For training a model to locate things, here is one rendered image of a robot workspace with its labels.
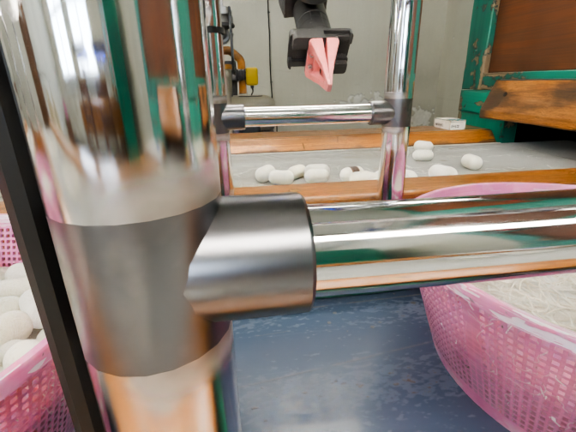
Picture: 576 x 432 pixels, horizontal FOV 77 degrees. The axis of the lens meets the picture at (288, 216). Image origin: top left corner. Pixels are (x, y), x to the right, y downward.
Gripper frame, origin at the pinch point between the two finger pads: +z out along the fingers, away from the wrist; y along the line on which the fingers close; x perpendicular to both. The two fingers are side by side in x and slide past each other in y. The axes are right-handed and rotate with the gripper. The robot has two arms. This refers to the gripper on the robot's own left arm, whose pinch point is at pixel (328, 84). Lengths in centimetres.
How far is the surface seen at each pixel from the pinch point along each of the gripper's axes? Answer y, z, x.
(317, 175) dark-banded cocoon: -4.7, 17.0, -0.3
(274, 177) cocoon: -10.1, 16.7, 0.0
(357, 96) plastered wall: 70, -144, 133
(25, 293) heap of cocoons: -28.2, 34.6, -14.1
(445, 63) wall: 129, -150, 113
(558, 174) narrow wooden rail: 20.0, 24.1, -7.4
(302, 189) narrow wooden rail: -8.5, 23.8, -7.5
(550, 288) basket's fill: 4.8, 38.3, -15.8
